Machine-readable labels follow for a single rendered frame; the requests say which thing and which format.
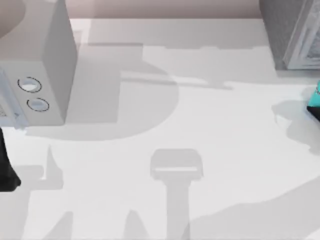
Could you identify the grey cabinet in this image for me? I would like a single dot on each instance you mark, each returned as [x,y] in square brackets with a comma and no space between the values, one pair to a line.
[295,32]

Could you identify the pale microwave oven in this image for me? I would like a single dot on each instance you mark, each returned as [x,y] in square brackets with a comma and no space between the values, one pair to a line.
[30,40]

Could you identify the teal bottle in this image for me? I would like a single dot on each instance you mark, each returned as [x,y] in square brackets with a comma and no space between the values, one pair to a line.
[315,98]

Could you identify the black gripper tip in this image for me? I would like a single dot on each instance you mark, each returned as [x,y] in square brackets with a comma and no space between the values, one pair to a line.
[7,172]

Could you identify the round microwave knob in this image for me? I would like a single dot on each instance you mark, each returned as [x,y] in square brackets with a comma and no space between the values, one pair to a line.
[38,104]
[29,84]

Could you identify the black object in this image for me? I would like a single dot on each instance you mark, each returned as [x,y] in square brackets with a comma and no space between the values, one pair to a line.
[315,112]

